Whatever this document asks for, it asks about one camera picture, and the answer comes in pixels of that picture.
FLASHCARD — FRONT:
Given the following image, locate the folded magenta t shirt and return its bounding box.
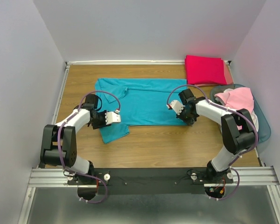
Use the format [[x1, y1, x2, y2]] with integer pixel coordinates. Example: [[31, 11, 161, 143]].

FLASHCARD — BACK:
[[184, 55, 227, 85]]

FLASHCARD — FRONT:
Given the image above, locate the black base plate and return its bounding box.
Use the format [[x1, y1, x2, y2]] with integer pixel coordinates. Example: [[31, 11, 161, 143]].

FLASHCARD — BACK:
[[67, 168, 233, 200]]

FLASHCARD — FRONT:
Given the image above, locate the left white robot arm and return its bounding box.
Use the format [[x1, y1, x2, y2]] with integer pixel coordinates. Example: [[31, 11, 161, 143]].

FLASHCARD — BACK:
[[40, 93, 121, 184]]

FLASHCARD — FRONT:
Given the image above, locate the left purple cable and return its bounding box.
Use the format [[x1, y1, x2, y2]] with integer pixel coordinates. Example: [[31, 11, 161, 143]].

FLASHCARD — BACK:
[[57, 91, 121, 204]]

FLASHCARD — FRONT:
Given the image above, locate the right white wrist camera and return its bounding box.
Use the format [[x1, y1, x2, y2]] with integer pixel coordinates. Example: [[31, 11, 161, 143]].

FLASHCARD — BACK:
[[167, 100, 185, 115]]

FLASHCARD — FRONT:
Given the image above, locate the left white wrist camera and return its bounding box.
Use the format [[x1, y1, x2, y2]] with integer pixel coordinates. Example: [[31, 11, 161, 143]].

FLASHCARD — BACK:
[[105, 112, 121, 125]]

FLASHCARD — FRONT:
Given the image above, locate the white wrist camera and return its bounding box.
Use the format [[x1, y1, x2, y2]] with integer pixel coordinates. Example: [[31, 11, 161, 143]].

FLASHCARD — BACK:
[[167, 100, 185, 115], [105, 112, 121, 125]]

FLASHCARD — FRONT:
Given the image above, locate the teal plastic basket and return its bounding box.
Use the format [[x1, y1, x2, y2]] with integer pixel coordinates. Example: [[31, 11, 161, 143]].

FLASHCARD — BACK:
[[210, 84, 271, 144]]

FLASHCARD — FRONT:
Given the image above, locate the teal t shirt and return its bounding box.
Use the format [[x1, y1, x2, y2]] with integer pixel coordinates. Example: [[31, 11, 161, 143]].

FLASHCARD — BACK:
[[95, 78, 187, 144]]

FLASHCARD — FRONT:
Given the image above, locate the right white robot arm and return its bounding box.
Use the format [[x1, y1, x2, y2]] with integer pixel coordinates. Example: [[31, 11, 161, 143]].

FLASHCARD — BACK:
[[167, 89, 259, 183]]

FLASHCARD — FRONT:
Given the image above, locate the aluminium rail frame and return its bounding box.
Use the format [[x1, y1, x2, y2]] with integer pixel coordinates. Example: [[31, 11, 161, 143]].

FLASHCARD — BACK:
[[16, 59, 280, 224]]

